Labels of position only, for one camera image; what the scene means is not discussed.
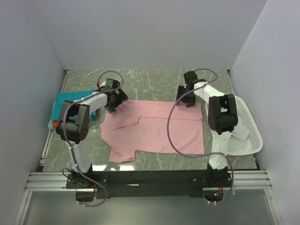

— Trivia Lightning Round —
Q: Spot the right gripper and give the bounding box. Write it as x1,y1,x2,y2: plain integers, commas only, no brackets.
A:
176,86,196,108

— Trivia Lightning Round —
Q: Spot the pink t-shirt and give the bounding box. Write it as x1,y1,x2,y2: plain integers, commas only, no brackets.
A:
100,100,204,163

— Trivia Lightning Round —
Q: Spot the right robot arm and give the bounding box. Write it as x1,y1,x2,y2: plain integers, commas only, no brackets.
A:
176,71,238,187

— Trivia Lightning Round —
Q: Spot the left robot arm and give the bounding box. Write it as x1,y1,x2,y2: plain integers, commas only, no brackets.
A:
56,78,128,188

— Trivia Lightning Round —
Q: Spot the teal folded t-shirt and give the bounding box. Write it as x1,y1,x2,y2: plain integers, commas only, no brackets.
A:
49,90,93,122

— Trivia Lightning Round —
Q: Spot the orange folded t-shirt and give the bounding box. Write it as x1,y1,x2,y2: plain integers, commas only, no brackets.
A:
52,118,79,129

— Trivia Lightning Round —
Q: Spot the white t-shirt in basket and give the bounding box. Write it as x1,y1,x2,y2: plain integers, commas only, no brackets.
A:
232,125,250,141

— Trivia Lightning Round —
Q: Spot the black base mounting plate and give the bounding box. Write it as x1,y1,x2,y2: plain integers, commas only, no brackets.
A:
66,170,232,202

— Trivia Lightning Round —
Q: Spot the white plastic basket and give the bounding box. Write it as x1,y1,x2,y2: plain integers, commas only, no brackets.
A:
211,96,263,156

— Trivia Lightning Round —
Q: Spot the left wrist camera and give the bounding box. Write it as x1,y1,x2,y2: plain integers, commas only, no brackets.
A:
96,81,106,91

